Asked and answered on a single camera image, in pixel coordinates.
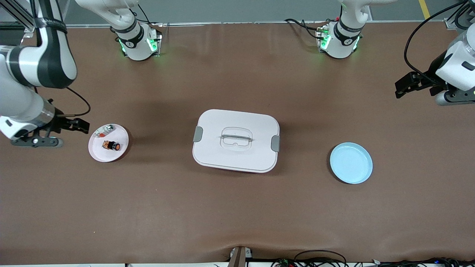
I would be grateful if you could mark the brown table mat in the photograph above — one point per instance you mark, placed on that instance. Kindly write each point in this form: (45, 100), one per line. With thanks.
(237, 207)

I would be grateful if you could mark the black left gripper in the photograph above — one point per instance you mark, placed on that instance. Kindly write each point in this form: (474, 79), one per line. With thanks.
(431, 79)

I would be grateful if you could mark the light blue round plate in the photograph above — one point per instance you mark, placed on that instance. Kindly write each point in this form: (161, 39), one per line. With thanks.
(350, 163)

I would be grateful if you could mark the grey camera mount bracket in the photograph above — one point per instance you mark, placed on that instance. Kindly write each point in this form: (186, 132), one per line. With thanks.
(239, 257)

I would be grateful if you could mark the pink round plate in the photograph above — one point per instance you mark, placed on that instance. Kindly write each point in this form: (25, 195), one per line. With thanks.
(105, 155)

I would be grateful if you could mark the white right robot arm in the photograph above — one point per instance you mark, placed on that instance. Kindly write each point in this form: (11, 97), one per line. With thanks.
(18, 104)

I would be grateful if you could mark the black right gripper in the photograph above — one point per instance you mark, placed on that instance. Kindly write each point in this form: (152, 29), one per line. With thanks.
(59, 123)

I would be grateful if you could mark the silver table edge rail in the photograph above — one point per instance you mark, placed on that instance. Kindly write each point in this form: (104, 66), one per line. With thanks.
(241, 23)

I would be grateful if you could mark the white lidded storage box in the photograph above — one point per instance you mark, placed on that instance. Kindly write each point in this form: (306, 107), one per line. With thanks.
(237, 155)

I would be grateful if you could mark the orange black push switch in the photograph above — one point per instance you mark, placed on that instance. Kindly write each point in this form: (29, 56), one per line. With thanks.
(112, 145)

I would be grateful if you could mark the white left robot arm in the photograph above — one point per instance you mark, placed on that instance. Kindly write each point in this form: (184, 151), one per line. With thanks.
(341, 40)

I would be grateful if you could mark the aluminium frame post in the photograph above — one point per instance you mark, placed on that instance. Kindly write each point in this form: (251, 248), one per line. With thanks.
(28, 33)
(450, 24)

